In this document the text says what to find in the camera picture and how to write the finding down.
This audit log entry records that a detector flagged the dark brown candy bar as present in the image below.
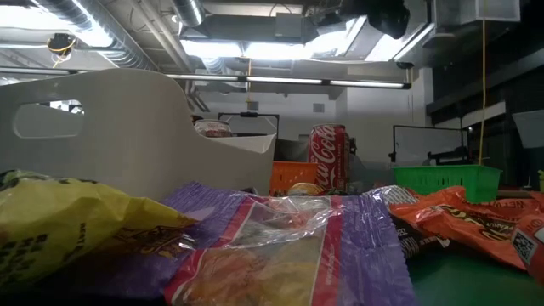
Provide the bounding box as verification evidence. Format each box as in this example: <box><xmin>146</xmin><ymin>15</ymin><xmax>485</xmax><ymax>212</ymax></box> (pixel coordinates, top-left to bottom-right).
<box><xmin>390</xmin><ymin>214</ymin><xmax>451</xmax><ymax>260</ymax></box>

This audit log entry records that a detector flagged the grey translucent plastic bin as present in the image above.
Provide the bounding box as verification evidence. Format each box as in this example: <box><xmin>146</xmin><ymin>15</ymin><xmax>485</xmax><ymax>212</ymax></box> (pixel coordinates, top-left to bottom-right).
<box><xmin>348</xmin><ymin>152</ymin><xmax>396</xmax><ymax>192</ymax></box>

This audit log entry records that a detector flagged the grey ceiling box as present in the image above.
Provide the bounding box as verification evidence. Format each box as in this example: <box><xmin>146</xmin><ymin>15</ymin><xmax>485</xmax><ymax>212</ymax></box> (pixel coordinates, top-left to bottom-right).
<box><xmin>275</xmin><ymin>12</ymin><xmax>303</xmax><ymax>42</ymax></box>

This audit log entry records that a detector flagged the green plastic basket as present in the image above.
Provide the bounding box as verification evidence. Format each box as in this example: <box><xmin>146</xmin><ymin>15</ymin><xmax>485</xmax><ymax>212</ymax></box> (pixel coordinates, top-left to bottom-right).
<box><xmin>391</xmin><ymin>164</ymin><xmax>503</xmax><ymax>204</ymax></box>

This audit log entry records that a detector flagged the grey board panel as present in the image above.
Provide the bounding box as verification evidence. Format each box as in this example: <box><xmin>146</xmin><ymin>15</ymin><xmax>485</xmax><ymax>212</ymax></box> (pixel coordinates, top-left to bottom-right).
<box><xmin>512</xmin><ymin>109</ymin><xmax>544</xmax><ymax>150</ymax></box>

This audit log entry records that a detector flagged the orange plastic basket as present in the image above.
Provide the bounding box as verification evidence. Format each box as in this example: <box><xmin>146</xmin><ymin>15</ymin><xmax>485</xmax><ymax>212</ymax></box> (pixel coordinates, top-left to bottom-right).
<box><xmin>269</xmin><ymin>161</ymin><xmax>319</xmax><ymax>196</ymax></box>

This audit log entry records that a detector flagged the silver round air duct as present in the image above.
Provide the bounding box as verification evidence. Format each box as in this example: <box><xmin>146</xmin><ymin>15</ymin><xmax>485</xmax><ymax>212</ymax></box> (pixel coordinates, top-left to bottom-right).
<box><xmin>172</xmin><ymin>0</ymin><xmax>205</xmax><ymax>27</ymax></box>

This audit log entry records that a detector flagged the yellow hanging cable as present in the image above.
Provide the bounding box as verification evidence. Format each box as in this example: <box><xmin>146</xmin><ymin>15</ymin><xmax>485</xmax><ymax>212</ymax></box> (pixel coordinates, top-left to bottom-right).
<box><xmin>478</xmin><ymin>16</ymin><xmax>488</xmax><ymax>166</ymax></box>

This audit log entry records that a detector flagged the silver soda can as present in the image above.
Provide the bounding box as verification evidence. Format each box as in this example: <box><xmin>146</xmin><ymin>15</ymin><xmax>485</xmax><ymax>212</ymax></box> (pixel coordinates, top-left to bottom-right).
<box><xmin>193</xmin><ymin>118</ymin><xmax>234</xmax><ymax>139</ymax></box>

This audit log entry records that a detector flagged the large orange Reese's pack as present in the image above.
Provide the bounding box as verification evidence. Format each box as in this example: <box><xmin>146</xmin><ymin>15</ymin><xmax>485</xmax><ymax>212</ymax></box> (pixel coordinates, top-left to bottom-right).
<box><xmin>388</xmin><ymin>185</ymin><xmax>544</xmax><ymax>273</ymax></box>

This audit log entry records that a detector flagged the purple snack bag clear window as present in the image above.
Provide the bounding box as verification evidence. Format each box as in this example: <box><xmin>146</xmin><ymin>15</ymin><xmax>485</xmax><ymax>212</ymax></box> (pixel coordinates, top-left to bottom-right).
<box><xmin>25</xmin><ymin>181</ymin><xmax>420</xmax><ymax>306</ymax></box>

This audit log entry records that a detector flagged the long ceiling light bar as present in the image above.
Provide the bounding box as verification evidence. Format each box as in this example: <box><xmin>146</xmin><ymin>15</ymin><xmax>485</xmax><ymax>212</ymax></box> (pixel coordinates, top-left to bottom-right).
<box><xmin>163</xmin><ymin>72</ymin><xmax>412</xmax><ymax>90</ymax></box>

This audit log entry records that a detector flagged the red Coca-Cola can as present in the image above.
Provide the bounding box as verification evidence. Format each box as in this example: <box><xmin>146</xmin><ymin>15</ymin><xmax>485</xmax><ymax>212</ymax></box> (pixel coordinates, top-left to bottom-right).
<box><xmin>308</xmin><ymin>122</ymin><xmax>352</xmax><ymax>191</ymax></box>

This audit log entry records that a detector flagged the round golden candy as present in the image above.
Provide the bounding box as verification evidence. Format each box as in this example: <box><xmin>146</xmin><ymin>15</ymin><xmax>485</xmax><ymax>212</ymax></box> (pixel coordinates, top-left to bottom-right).
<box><xmin>286</xmin><ymin>182</ymin><xmax>326</xmax><ymax>196</ymax></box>

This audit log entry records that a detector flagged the white plastic bin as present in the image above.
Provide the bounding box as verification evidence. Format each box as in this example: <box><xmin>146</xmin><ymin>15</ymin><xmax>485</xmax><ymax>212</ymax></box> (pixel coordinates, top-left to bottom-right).
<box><xmin>0</xmin><ymin>67</ymin><xmax>277</xmax><ymax>201</ymax></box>

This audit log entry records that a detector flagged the yellow snack bag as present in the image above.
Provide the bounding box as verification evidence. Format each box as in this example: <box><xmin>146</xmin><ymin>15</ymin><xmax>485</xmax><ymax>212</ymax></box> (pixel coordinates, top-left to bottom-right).
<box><xmin>0</xmin><ymin>169</ymin><xmax>197</xmax><ymax>294</ymax></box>

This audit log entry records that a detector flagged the black metal frame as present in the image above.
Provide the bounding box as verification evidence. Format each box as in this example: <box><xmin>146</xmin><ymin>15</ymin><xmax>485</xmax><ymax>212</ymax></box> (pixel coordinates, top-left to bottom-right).
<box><xmin>388</xmin><ymin>124</ymin><xmax>469</xmax><ymax>166</ymax></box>
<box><xmin>218</xmin><ymin>111</ymin><xmax>281</xmax><ymax>139</ymax></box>

